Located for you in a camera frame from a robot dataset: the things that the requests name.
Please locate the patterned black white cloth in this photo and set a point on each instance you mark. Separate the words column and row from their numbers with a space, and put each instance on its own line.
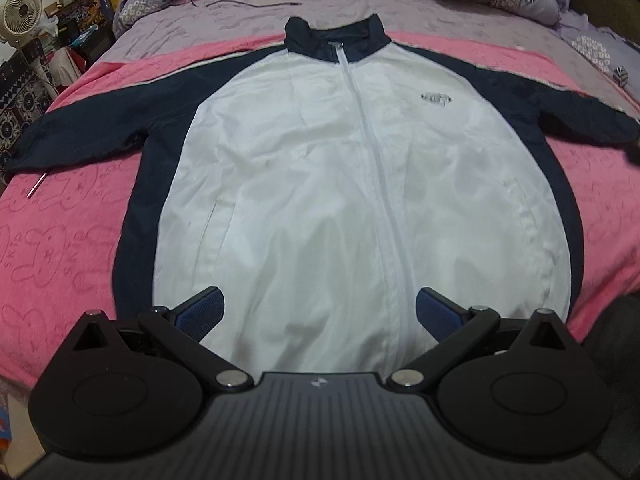
column 20, row 95

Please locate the metal rod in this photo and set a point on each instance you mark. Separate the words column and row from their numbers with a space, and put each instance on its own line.
column 37, row 185

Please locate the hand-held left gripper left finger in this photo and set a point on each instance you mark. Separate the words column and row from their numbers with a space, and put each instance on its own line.
column 200, row 312

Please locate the white desk fan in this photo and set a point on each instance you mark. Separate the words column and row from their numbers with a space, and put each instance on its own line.
column 22, row 10

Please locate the white and navy zip jacket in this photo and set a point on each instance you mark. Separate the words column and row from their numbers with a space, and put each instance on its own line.
column 320, row 200

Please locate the blue printed box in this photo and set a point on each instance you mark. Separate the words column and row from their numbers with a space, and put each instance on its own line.
column 80, row 10

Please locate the lilac bed sheet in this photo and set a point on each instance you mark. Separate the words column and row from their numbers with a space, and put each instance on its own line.
column 240, row 15

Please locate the pink bunny print blanket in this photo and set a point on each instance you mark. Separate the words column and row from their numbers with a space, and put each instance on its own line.
column 65, row 240

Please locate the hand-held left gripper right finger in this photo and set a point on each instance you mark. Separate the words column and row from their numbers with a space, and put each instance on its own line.
column 434, row 316

